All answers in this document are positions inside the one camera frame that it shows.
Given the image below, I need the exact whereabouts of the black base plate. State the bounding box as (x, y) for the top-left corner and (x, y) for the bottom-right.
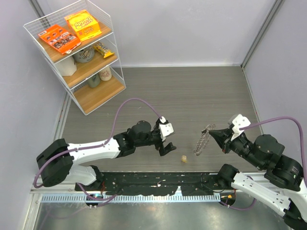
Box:
(83, 170), (238, 196)

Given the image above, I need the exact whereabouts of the orange snack box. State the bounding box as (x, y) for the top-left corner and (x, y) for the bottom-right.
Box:
(38, 24), (81, 55)

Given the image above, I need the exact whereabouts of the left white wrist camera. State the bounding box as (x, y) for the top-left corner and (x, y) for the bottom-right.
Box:
(160, 123), (174, 141)

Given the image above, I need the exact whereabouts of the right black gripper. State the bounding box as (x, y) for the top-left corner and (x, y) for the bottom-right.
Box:
(209, 126), (264, 168)

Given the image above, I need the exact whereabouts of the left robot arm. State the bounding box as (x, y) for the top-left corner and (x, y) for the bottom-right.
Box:
(36, 117), (176, 191)

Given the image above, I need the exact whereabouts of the slotted cable duct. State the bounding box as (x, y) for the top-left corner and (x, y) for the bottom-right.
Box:
(41, 193), (221, 204)

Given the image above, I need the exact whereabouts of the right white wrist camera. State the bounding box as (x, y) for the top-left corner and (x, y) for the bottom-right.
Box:
(229, 114), (251, 141)

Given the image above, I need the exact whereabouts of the metal disc with keyrings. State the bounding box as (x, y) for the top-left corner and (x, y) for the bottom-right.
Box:
(193, 124), (216, 156)

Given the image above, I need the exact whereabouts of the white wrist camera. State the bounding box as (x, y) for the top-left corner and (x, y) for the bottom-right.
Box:
(229, 114), (251, 141)
(160, 123), (174, 141)

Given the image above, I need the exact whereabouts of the yellow apple snack box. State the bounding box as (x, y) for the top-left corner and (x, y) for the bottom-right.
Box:
(64, 10), (102, 42)

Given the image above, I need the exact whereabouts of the yellow candy bar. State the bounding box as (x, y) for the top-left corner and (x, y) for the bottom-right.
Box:
(93, 42), (115, 58)

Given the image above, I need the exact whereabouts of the beige printed cup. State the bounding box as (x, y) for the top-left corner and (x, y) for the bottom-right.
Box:
(98, 66), (112, 81)

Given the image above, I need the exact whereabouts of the white wire shelf rack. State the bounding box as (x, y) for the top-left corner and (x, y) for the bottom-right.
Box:
(24, 0), (126, 115)

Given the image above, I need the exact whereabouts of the white paper roll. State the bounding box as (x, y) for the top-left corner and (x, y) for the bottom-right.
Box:
(55, 56), (77, 77)

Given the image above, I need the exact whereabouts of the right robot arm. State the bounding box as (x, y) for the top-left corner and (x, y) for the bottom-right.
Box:
(209, 128), (307, 230)

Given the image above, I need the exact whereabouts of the green grey can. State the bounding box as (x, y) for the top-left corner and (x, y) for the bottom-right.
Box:
(87, 74), (100, 88)

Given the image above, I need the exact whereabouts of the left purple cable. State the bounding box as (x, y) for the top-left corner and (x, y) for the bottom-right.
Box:
(33, 97), (166, 189)

